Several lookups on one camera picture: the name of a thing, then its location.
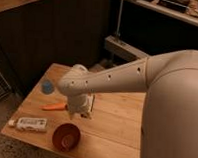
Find red plastic bowl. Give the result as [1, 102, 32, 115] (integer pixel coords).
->
[52, 123, 81, 152]

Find black whiteboard eraser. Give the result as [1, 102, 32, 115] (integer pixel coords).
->
[81, 94, 95, 119]

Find grey metal shelf rack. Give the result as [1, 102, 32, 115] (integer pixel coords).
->
[104, 0, 198, 61]

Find orange toy carrot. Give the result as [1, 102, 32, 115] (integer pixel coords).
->
[41, 103, 67, 111]

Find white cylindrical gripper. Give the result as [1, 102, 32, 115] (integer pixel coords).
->
[67, 94, 90, 118]

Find blue plastic cup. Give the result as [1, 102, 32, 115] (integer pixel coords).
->
[41, 80, 54, 95]

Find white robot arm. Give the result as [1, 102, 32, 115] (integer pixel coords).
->
[58, 49, 198, 158]

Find white tube with label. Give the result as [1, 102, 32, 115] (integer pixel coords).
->
[8, 117, 47, 132]

